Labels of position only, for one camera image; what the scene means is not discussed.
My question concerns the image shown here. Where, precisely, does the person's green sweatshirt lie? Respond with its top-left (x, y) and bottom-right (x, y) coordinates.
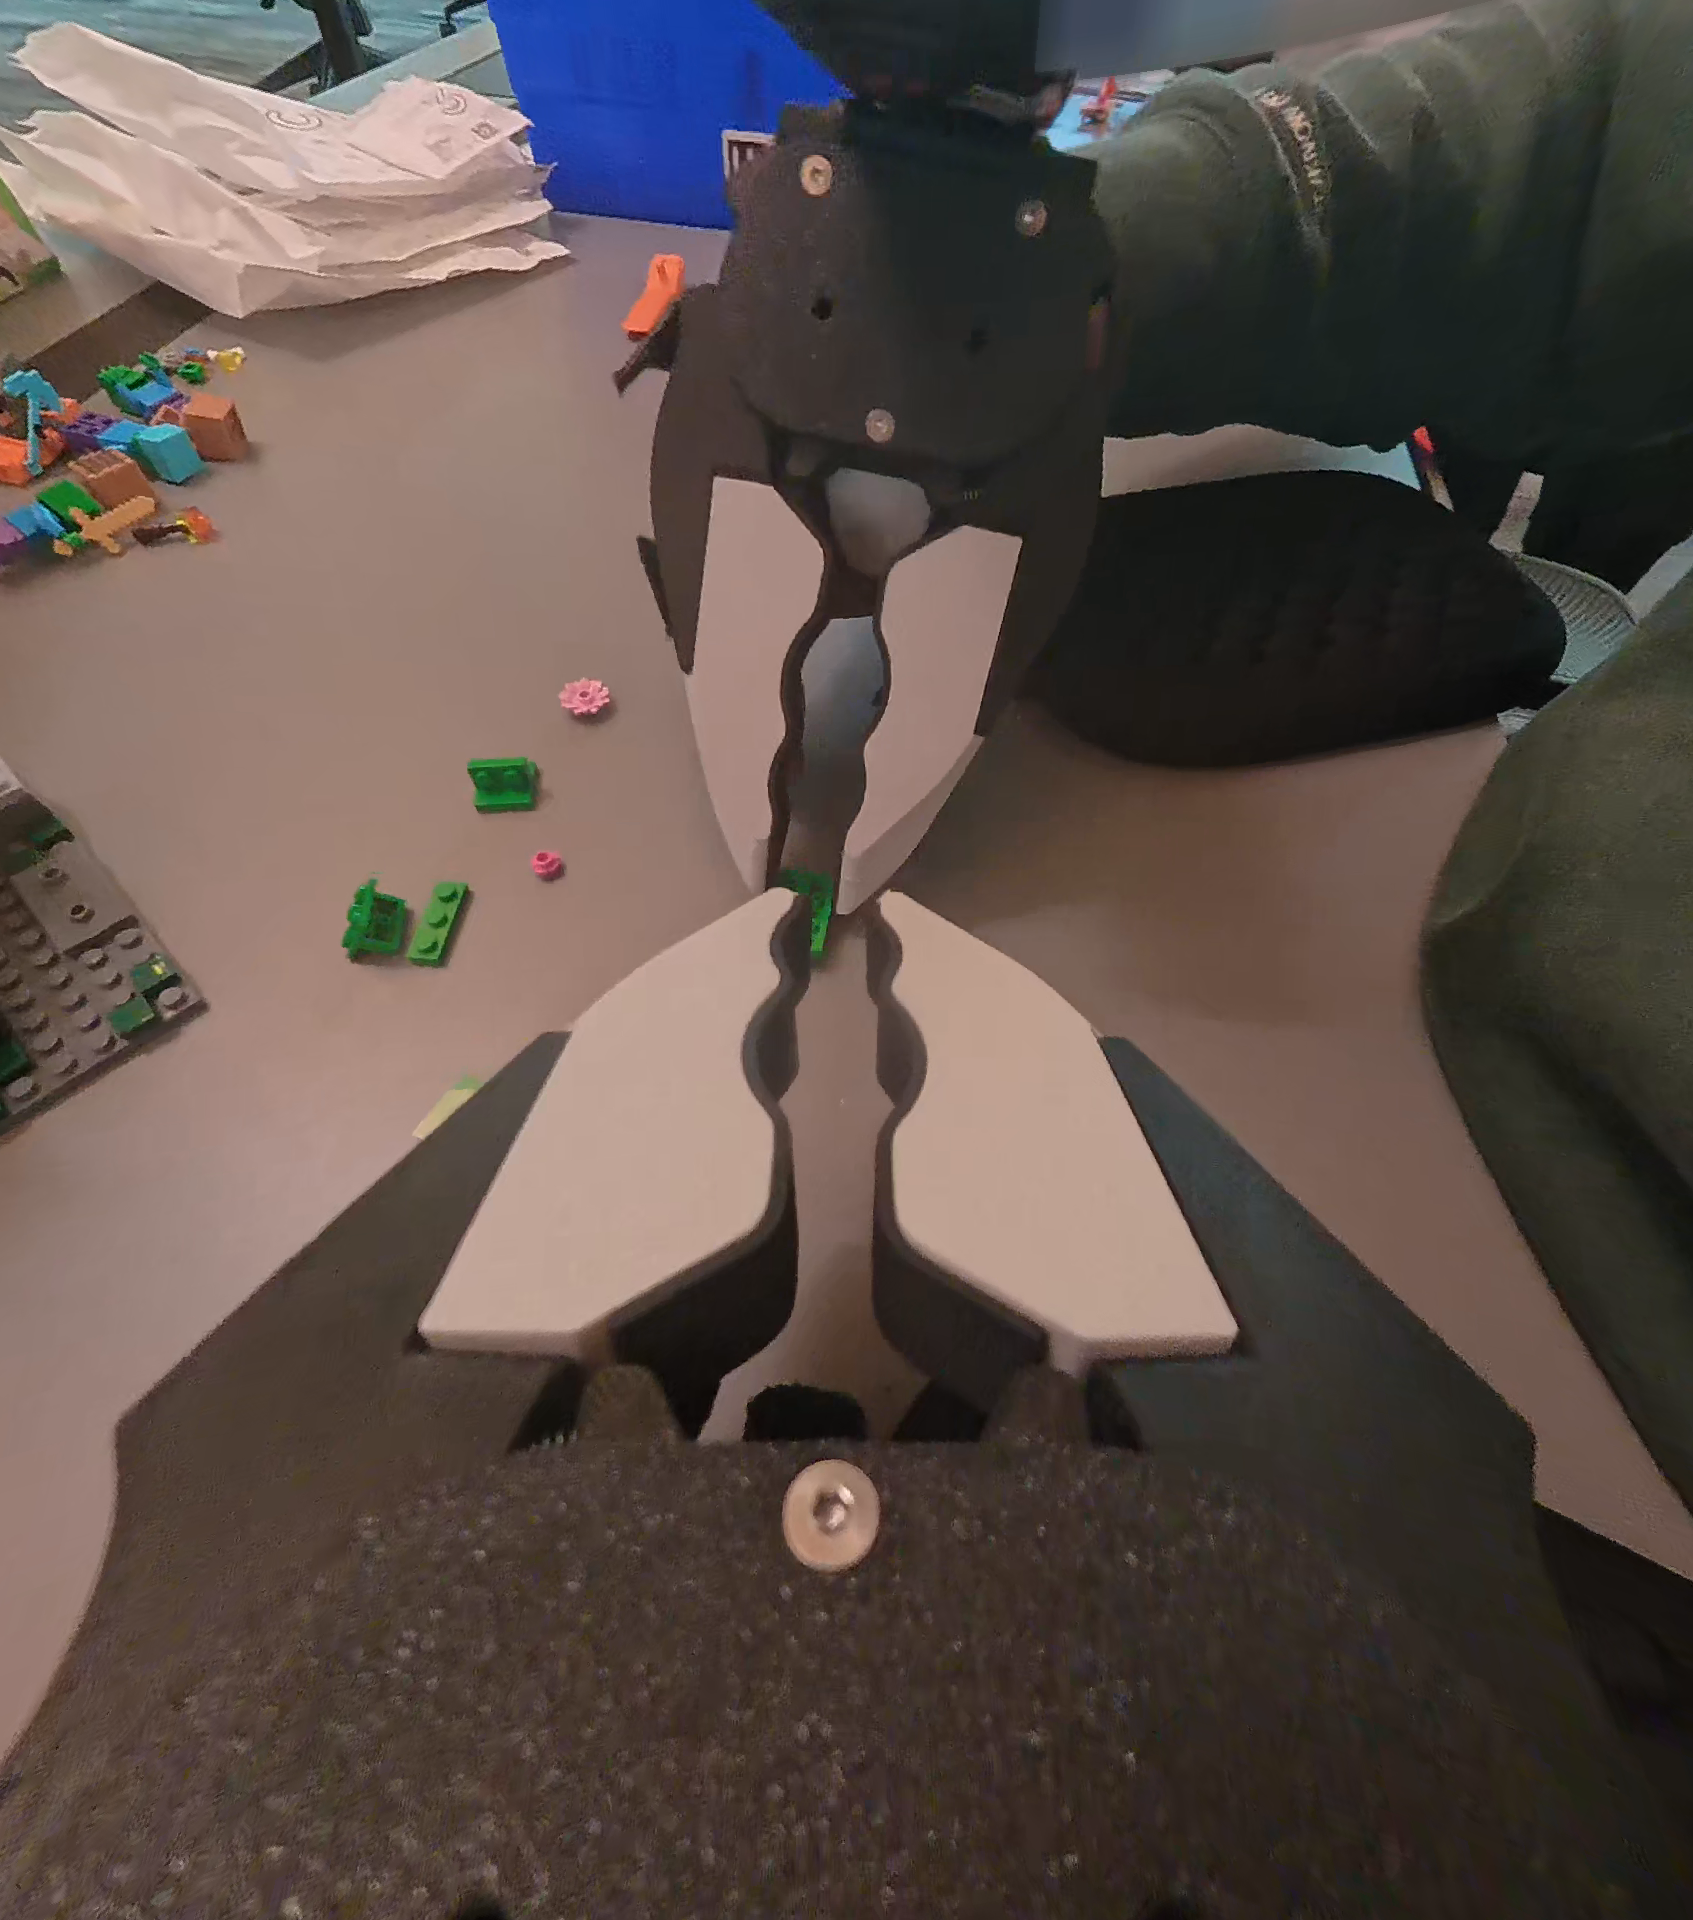
top-left (1425, 463), bottom-right (1693, 1620)

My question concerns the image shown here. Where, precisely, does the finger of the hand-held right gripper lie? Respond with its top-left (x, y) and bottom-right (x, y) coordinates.
top-left (836, 526), bottom-right (1021, 916)
top-left (685, 477), bottom-right (836, 904)

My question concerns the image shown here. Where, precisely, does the grey desk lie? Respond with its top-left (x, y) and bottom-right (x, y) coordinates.
top-left (0, 46), bottom-right (1693, 1864)

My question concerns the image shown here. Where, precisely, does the grey toy brick building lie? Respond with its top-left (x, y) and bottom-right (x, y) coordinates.
top-left (0, 735), bottom-right (209, 1203)

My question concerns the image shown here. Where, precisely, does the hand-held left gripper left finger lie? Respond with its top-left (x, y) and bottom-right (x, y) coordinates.
top-left (415, 886), bottom-right (804, 1429)

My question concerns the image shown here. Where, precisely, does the black office chair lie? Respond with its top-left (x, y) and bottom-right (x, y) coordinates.
top-left (254, 0), bottom-right (388, 97)

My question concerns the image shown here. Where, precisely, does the pile of white paper bags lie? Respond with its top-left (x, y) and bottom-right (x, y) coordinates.
top-left (0, 22), bottom-right (574, 321)

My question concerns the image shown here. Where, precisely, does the pile of colourful toy bricks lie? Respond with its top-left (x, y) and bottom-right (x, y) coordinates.
top-left (0, 340), bottom-right (254, 584)

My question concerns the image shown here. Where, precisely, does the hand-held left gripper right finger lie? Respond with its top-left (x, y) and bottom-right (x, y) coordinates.
top-left (875, 888), bottom-right (1245, 1416)

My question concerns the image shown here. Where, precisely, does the blue plastic bin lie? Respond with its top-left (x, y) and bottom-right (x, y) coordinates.
top-left (486, 0), bottom-right (849, 231)

